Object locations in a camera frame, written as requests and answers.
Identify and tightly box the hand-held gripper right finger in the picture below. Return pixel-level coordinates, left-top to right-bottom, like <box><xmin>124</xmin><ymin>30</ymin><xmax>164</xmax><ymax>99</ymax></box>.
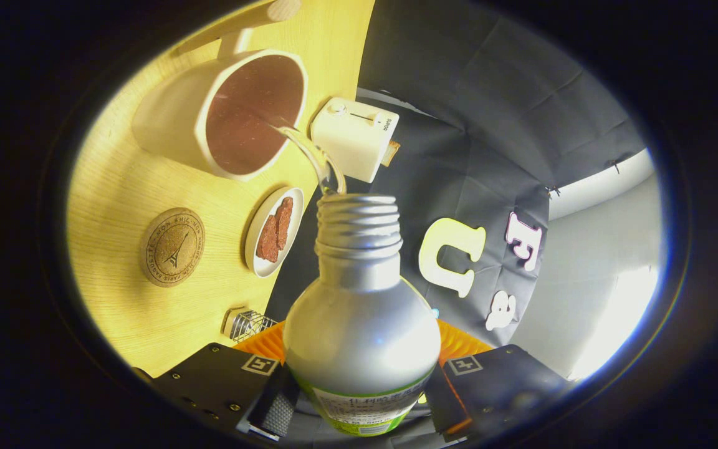
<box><xmin>424</xmin><ymin>319</ymin><xmax>575</xmax><ymax>442</ymax></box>

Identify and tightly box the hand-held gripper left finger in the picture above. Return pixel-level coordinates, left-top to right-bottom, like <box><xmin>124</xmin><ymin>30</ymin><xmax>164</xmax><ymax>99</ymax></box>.
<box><xmin>147</xmin><ymin>321</ymin><xmax>302</xmax><ymax>442</ymax></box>

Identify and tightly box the round cork coaster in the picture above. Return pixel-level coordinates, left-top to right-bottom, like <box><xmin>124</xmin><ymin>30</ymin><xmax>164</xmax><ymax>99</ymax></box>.
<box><xmin>140</xmin><ymin>208</ymin><xmax>206</xmax><ymax>288</ymax></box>

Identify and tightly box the silver metal bottle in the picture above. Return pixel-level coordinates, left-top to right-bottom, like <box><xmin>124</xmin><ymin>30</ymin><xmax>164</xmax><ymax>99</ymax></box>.
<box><xmin>283</xmin><ymin>192</ymin><xmax>442</xmax><ymax>437</ymax></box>

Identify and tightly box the clear juice stream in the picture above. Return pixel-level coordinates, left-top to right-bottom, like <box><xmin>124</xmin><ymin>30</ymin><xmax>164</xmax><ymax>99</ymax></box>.
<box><xmin>270</xmin><ymin>120</ymin><xmax>348</xmax><ymax>195</ymax></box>

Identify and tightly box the white cup with wooden handle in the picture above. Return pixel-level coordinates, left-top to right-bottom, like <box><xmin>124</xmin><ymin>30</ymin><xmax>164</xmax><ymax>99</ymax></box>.
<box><xmin>132</xmin><ymin>0</ymin><xmax>309</xmax><ymax>182</ymax></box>

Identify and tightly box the small white plate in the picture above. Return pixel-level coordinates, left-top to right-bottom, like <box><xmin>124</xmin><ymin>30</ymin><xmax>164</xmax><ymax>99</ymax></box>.
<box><xmin>244</xmin><ymin>186</ymin><xmax>305</xmax><ymax>278</ymax></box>

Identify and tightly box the reddish brown meat slice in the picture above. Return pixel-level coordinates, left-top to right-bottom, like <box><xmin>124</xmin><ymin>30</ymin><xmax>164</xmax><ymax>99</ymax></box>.
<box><xmin>275</xmin><ymin>196</ymin><xmax>294</xmax><ymax>251</ymax></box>
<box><xmin>256</xmin><ymin>214</ymin><xmax>280</xmax><ymax>263</ymax></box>

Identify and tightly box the light wooden table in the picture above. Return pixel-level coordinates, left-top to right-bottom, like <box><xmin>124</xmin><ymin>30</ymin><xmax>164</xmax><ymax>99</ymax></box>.
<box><xmin>66</xmin><ymin>0</ymin><xmax>376</xmax><ymax>378</ymax></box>

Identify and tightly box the black backdrop cloth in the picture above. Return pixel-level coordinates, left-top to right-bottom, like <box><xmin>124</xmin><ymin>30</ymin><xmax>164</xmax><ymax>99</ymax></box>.
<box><xmin>266</xmin><ymin>0</ymin><xmax>646</xmax><ymax>350</ymax></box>

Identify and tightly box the white toaster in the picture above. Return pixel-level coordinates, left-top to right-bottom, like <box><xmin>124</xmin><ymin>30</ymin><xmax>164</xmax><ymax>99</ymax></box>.
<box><xmin>310</xmin><ymin>97</ymin><xmax>400</xmax><ymax>184</ymax></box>

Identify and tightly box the small wire mesh basket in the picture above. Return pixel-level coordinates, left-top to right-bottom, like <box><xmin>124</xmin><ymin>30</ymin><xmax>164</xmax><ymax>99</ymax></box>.
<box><xmin>222</xmin><ymin>307</ymin><xmax>279</xmax><ymax>342</ymax></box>

